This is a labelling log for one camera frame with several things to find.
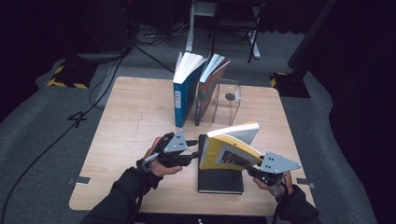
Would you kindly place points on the black folding chair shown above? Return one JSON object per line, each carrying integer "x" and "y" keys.
{"x": 214, "y": 31}

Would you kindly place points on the white desk frame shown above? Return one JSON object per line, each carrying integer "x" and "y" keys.
{"x": 189, "y": 37}

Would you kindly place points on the small hazard-striped stand base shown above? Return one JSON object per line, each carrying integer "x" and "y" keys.
{"x": 291, "y": 87}

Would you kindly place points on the person's right hand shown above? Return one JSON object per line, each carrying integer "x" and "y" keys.
{"x": 286, "y": 186}

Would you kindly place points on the person's left hand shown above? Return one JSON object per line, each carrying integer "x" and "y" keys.
{"x": 160, "y": 170}

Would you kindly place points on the yellow book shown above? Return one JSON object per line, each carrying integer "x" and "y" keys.
{"x": 214, "y": 152}

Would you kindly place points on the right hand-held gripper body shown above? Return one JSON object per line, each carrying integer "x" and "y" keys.
{"x": 277, "y": 165}

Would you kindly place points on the dark round sticker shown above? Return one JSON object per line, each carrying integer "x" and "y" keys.
{"x": 229, "y": 96}

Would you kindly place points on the black book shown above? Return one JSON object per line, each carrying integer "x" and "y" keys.
{"x": 219, "y": 182}

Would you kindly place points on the large hazard-striped stand base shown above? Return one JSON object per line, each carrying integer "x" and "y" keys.
{"x": 73, "y": 76}

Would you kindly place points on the black equipment stand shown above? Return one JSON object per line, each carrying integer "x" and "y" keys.
{"x": 106, "y": 25}

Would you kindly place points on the red and blue illustrated book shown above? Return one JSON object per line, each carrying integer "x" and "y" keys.
{"x": 207, "y": 93}

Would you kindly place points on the grey round base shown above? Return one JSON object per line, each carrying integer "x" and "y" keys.
{"x": 99, "y": 56}

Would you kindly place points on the grey floor tape piece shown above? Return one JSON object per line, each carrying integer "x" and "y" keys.
{"x": 305, "y": 183}
{"x": 79, "y": 180}

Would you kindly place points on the person's dark clothing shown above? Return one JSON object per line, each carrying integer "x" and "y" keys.
{"x": 202, "y": 220}

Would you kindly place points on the clear acrylic book rack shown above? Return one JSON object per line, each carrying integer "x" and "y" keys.
{"x": 227, "y": 109}

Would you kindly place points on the black slanted pole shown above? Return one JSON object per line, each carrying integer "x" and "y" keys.
{"x": 311, "y": 34}

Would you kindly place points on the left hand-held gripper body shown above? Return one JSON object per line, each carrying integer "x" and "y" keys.
{"x": 174, "y": 155}

